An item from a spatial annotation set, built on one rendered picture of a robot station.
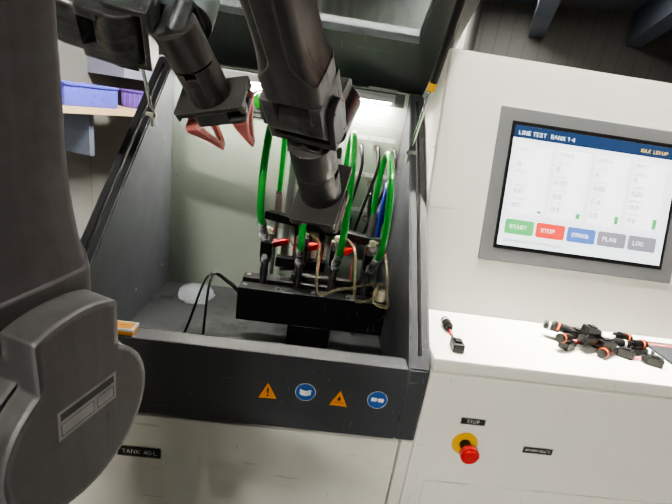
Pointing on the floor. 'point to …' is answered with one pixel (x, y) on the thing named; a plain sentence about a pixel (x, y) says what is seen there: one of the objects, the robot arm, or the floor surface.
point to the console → (531, 310)
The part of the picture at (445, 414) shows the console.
